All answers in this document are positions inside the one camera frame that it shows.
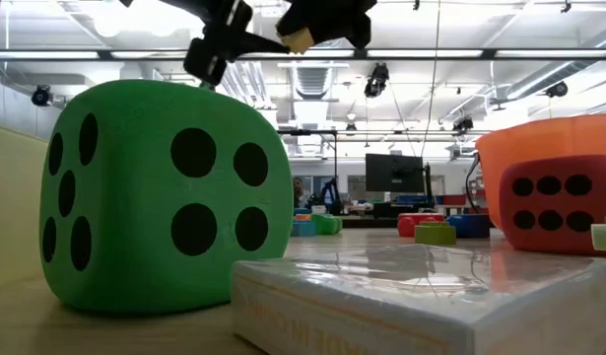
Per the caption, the red two-stud toy brick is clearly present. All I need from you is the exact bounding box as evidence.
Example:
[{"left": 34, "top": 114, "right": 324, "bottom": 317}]
[{"left": 397, "top": 212, "right": 445, "bottom": 239}]

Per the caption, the white wrapped card box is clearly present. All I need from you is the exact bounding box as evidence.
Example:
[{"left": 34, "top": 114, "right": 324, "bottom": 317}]
[{"left": 231, "top": 244, "right": 606, "bottom": 355}]

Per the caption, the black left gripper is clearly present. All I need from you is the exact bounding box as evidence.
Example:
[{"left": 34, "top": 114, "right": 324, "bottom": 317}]
[{"left": 203, "top": 0, "right": 290, "bottom": 60}]

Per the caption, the thin hanging cable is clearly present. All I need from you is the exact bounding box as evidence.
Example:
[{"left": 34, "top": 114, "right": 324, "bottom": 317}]
[{"left": 420, "top": 0, "right": 442, "bottom": 159}]

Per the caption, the pale yellow toy brick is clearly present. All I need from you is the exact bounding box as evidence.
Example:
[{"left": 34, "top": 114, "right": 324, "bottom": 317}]
[{"left": 281, "top": 27, "right": 314, "bottom": 54}]

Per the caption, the pale green toy brick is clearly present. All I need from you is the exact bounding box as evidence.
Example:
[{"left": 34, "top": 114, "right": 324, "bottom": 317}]
[{"left": 590, "top": 216, "right": 606, "bottom": 261}]

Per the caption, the person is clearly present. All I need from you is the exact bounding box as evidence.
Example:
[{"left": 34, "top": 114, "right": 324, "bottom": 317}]
[{"left": 292, "top": 176, "right": 311, "bottom": 208}]

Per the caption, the green foam die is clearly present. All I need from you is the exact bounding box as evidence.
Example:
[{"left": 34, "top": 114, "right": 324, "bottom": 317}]
[{"left": 38, "top": 79, "right": 295, "bottom": 317}]

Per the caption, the blue toy brick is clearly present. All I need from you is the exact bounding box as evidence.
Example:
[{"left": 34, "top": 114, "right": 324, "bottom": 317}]
[{"left": 447, "top": 213, "right": 492, "bottom": 240}]

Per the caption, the black computer monitor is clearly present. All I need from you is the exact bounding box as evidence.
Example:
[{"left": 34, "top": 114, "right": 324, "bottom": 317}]
[{"left": 365, "top": 153, "right": 426, "bottom": 194}]

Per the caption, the yellow plastic tray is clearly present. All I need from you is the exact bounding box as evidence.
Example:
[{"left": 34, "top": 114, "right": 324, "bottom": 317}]
[{"left": 0, "top": 122, "right": 50, "bottom": 290}]

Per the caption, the teal toy brick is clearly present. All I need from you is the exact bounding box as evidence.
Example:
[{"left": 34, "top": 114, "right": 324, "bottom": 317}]
[{"left": 291, "top": 219, "right": 317, "bottom": 238}]

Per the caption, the blue storage bin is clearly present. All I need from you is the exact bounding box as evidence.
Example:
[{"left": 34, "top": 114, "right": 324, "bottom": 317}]
[{"left": 395, "top": 194, "right": 438, "bottom": 206}]

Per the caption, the orange pumpkin-face bucket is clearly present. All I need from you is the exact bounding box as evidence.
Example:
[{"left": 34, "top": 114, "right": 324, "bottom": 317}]
[{"left": 476, "top": 113, "right": 606, "bottom": 233}]

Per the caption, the red foam die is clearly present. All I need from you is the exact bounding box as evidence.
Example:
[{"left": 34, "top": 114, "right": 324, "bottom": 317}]
[{"left": 499, "top": 155, "right": 606, "bottom": 256}]

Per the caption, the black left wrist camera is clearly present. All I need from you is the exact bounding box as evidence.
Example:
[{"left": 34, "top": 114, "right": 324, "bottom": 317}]
[{"left": 182, "top": 37, "right": 229, "bottom": 87}]

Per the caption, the black overhead camera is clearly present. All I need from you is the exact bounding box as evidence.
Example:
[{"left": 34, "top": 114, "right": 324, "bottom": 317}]
[{"left": 364, "top": 62, "right": 390, "bottom": 98}]

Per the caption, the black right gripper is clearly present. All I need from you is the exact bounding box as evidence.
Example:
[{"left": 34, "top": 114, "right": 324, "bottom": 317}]
[{"left": 275, "top": 0, "right": 378, "bottom": 50}]

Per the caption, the lime green toy brick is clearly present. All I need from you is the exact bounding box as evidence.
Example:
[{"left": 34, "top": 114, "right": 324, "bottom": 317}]
[{"left": 414, "top": 220, "right": 457, "bottom": 247}]

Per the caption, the black background stand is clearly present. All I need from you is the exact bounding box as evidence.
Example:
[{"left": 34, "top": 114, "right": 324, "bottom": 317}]
[{"left": 277, "top": 128, "right": 339, "bottom": 183}]

